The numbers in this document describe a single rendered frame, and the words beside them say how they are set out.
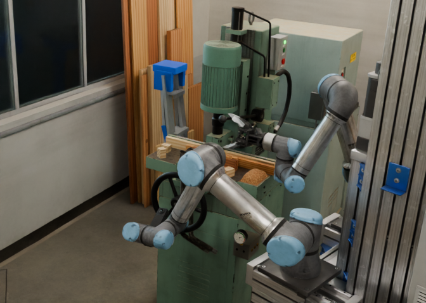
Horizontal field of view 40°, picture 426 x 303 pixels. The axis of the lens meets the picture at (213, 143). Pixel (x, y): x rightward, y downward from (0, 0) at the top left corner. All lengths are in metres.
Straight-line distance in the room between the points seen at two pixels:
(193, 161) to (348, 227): 0.65
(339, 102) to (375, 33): 2.52
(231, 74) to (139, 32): 1.55
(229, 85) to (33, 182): 1.59
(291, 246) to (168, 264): 1.22
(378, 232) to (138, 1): 2.52
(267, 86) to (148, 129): 1.52
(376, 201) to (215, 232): 0.97
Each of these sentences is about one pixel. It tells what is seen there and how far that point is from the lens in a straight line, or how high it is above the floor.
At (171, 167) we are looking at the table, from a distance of 2.84.
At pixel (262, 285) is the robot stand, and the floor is 0.71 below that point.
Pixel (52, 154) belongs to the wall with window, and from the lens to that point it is 3.88.
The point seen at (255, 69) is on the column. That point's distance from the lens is 2.88.
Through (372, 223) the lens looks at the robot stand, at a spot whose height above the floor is 1.04.
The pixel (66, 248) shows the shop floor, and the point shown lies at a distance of 3.91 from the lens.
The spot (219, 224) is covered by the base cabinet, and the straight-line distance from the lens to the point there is 2.82.
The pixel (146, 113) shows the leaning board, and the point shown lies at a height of 0.71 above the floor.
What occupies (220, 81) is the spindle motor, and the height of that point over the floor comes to 1.32.
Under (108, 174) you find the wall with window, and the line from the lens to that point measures 4.40.
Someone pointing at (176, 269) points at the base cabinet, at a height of 0.33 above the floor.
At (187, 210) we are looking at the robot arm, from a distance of 2.34.
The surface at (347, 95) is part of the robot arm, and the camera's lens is 2.34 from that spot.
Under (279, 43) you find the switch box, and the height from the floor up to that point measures 1.46.
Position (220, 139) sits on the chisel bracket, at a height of 1.03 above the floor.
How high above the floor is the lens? 2.01
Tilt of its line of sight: 21 degrees down
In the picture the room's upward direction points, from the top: 3 degrees clockwise
